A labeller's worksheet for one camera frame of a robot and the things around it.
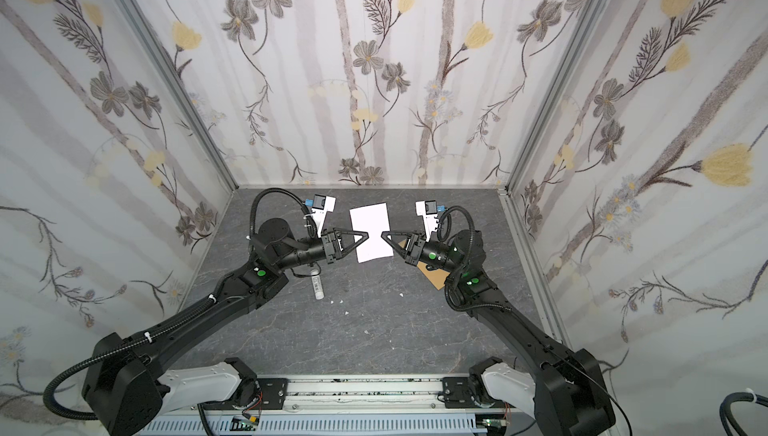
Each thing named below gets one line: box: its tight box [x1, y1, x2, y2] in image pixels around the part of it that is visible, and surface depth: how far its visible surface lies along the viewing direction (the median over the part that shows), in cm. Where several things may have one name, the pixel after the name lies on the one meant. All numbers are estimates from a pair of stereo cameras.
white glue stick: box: [311, 269, 324, 300], surface depth 92 cm
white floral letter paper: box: [349, 202, 394, 264], surface depth 67 cm
